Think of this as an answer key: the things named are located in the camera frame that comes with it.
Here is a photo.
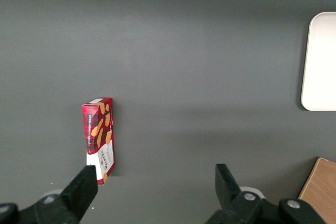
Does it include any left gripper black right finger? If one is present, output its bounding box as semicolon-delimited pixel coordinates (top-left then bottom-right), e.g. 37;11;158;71
204;163;326;224

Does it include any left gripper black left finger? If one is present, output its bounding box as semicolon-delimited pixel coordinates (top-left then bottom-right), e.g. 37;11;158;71
0;165;99;224

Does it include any white rectangular tray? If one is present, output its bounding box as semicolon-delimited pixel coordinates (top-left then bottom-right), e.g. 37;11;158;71
300;12;336;111

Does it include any red tartan shortbread box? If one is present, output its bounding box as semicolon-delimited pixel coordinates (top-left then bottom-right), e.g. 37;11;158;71
81;97;115;185

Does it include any light wooden box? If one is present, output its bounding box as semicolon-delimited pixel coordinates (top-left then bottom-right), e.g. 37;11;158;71
298;157;336;224

